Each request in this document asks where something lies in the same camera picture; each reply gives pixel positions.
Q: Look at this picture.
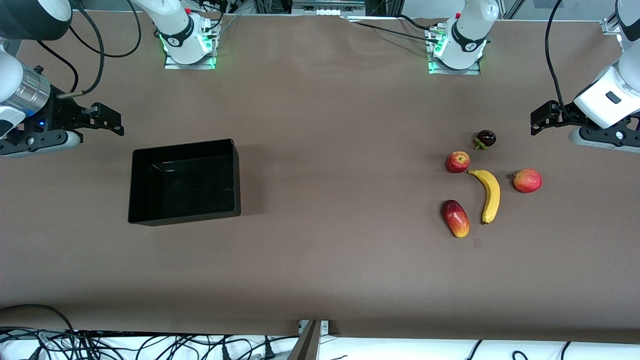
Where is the black looping floor cable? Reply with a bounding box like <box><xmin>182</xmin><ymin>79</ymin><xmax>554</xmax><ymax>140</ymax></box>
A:
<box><xmin>0</xmin><ymin>303</ymin><xmax>76</xmax><ymax>333</ymax></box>

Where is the black plastic box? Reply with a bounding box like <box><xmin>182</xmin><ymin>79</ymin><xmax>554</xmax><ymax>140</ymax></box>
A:
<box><xmin>127</xmin><ymin>138</ymin><xmax>242</xmax><ymax>227</ymax></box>

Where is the dark purple mangosteen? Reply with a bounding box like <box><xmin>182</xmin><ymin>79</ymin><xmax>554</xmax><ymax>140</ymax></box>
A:
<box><xmin>473</xmin><ymin>129</ymin><xmax>498</xmax><ymax>151</ymax></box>

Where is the red yellow mango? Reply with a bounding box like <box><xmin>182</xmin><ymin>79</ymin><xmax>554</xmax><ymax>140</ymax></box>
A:
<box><xmin>440</xmin><ymin>199</ymin><xmax>471</xmax><ymax>239</ymax></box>

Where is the yellow banana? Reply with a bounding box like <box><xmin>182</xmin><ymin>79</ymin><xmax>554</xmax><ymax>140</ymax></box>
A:
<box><xmin>467</xmin><ymin>169</ymin><xmax>502</xmax><ymax>225</ymax></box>

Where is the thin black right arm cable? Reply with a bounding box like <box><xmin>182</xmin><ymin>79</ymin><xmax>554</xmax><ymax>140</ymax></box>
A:
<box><xmin>36</xmin><ymin>40</ymin><xmax>80</xmax><ymax>94</ymax></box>

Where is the dark grey metal beam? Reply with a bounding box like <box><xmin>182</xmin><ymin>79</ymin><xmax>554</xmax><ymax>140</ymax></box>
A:
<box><xmin>285</xmin><ymin>320</ymin><xmax>321</xmax><ymax>360</ymax></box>

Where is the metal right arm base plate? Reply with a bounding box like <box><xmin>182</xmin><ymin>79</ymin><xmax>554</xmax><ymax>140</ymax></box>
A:
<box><xmin>163</xmin><ymin>20</ymin><xmax>218</xmax><ymax>71</ymax></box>

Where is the small red yellow apple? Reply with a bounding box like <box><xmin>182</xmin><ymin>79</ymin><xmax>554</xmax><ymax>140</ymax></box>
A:
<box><xmin>445</xmin><ymin>151</ymin><xmax>471</xmax><ymax>174</ymax></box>

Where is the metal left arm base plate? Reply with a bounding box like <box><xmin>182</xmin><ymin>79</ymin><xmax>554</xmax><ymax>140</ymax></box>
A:
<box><xmin>427</xmin><ymin>22</ymin><xmax>482</xmax><ymax>76</ymax></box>

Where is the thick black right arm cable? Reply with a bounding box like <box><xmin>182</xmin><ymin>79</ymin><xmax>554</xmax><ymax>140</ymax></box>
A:
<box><xmin>56</xmin><ymin>0</ymin><xmax>106</xmax><ymax>99</ymax></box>

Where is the red apple right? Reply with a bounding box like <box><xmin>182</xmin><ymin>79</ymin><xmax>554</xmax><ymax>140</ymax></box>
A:
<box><xmin>512</xmin><ymin>168</ymin><xmax>544</xmax><ymax>194</ymax></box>

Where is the grey metal frame piece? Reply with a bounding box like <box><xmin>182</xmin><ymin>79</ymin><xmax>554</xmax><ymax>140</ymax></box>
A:
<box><xmin>291</xmin><ymin>0</ymin><xmax>367</xmax><ymax>17</ymax></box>

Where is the looping black right arm cable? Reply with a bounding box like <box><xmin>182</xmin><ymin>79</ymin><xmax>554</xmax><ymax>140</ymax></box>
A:
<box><xmin>69</xmin><ymin>0</ymin><xmax>143</xmax><ymax>59</ymax></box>

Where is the silver metal table bracket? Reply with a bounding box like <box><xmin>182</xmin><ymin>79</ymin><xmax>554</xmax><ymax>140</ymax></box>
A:
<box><xmin>298</xmin><ymin>319</ymin><xmax>330</xmax><ymax>335</ymax></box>

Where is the black cable behind table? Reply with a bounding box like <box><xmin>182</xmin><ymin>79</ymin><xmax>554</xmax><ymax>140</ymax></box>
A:
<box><xmin>349</xmin><ymin>21</ymin><xmax>437</xmax><ymax>43</ymax></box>

